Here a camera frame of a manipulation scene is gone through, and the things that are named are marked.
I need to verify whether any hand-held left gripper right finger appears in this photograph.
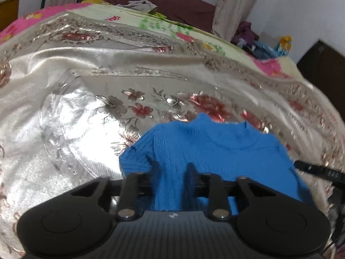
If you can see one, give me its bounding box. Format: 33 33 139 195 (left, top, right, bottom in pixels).
186 163 273 220

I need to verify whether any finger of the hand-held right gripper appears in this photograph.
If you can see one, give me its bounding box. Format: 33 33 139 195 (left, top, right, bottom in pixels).
295 160 345 187

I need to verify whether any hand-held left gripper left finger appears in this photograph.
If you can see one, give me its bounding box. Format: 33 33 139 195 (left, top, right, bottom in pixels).
71 172 154 219

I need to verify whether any blue striped knit sweater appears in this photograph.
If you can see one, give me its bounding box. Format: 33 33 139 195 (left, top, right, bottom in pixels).
119 113 314 212

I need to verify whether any pile of dark clothes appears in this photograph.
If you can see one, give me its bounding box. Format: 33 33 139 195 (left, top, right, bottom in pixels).
232 21 281 60

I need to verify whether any silver floral satin blanket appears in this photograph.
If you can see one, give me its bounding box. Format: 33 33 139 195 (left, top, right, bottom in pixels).
0 13 345 259

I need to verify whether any dark wooden furniture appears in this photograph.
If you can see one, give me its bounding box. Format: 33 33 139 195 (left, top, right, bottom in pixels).
296 40 345 88

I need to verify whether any yellow and blue doll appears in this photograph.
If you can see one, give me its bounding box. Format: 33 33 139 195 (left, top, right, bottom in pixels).
273 35 293 57

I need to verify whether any pink and cream floral bedsheet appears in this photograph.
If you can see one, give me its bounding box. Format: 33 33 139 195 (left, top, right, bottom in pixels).
0 0 305 83

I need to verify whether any grey crumpled cloth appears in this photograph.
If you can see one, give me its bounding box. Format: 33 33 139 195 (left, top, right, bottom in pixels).
116 0 158 14

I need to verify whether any yellow wooden cabinet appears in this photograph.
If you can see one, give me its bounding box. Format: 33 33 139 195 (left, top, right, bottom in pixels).
0 0 22 31

